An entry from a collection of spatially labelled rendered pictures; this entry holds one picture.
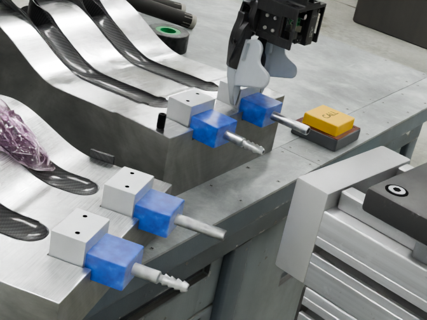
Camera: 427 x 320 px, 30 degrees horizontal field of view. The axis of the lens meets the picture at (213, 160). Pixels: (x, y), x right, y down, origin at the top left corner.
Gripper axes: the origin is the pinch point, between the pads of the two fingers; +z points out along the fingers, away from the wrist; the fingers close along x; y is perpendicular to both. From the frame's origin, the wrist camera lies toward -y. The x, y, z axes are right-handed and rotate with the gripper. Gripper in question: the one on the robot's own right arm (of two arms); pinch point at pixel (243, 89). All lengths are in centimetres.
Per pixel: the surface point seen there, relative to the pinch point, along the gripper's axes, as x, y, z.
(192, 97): -10.9, -0.5, -1.0
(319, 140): 16.8, 5.2, 9.8
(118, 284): -38.9, 14.1, 5.9
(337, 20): 375, -162, 91
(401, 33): 380, -120, 86
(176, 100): -13.3, -1.1, -0.9
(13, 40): -17.6, -25.5, -0.8
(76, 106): -17.7, -13.0, 3.7
